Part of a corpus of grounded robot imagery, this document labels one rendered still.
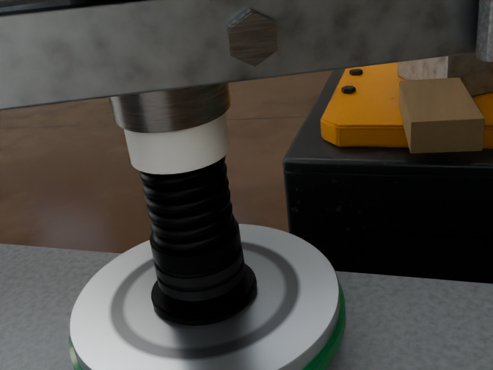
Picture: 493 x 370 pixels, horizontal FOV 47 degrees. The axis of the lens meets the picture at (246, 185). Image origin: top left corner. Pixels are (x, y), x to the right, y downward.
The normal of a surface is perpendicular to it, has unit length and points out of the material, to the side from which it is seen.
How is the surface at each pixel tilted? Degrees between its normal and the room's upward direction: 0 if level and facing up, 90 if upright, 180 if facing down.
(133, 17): 90
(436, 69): 90
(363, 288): 0
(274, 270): 0
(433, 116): 0
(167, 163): 90
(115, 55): 90
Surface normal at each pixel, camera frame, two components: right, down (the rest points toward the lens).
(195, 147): 0.43, 0.36
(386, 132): -0.29, 0.45
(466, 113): -0.11, -0.89
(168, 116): 0.05, 0.44
